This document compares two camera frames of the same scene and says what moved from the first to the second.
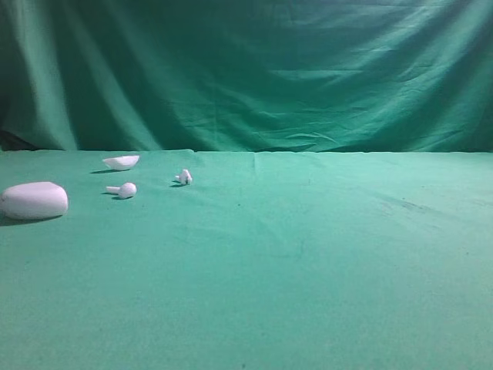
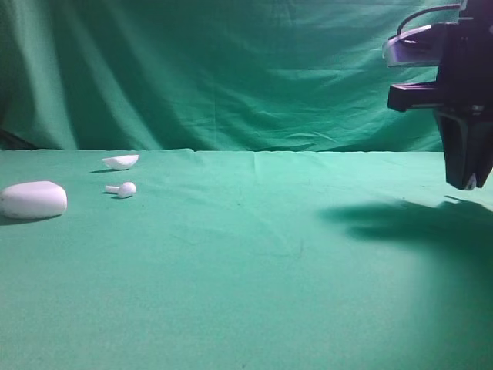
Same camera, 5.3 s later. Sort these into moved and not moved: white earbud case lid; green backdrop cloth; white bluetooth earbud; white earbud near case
Moved: white bluetooth earbud
Not moved: green backdrop cloth; white earbud case lid; white earbud near case
